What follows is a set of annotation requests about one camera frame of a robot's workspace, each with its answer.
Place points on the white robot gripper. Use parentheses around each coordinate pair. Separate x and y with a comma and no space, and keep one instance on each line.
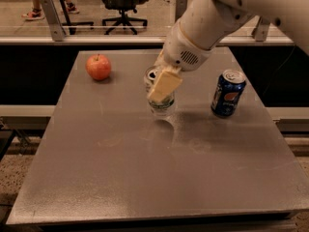
(181,50)

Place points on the white green 7up can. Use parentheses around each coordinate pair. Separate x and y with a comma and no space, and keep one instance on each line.
(160,107)

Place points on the red apple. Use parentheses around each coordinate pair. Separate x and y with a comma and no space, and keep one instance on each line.
(98,67)

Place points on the blue pepsi can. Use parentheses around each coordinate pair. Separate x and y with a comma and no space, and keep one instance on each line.
(230,86)

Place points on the black office chair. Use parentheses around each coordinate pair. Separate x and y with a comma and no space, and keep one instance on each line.
(123,6)

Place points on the left metal glass bracket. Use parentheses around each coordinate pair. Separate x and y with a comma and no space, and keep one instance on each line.
(56,30)

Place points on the right metal glass bracket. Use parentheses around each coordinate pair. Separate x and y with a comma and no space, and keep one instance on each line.
(260,31)

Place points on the middle metal glass bracket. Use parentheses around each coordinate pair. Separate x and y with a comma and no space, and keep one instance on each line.
(180,8)

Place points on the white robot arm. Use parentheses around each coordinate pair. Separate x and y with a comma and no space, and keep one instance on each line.
(205,22)

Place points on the metal glass bracket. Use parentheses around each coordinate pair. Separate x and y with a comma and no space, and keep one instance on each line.
(180,8)
(260,31)
(56,30)

